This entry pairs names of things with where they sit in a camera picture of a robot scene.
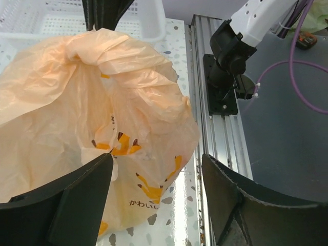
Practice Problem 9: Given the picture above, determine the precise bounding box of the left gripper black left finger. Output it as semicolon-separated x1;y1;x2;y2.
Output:
1;153;113;245

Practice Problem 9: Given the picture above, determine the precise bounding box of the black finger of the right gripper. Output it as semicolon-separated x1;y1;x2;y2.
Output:
82;0;134;31

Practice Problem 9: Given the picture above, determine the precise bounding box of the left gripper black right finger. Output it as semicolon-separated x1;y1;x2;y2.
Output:
202;154;327;245

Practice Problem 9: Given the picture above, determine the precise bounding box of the orange translucent plastic bag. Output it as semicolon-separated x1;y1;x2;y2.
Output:
1;29;199;238

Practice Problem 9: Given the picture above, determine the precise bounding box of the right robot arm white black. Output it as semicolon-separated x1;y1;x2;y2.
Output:
82;1;296;88

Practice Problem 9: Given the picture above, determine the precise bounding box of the white plastic tray basket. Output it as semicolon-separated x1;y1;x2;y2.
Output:
1;1;166;44

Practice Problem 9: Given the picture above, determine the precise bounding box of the aluminium rail frame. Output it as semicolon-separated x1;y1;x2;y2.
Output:
186;15;253;245

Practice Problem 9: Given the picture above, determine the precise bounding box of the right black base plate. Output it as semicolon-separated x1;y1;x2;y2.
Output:
203;54;238;116

